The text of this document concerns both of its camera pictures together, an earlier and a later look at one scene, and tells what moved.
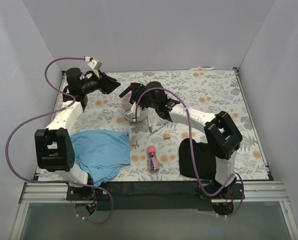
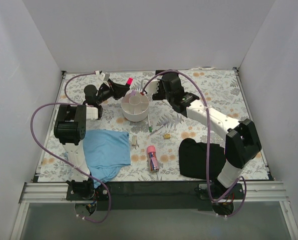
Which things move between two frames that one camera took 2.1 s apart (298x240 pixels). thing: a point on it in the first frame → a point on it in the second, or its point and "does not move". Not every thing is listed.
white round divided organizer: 126,106 does not move
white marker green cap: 150,128 does not move
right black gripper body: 134,92 → 159,91
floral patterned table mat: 154,144 does not move
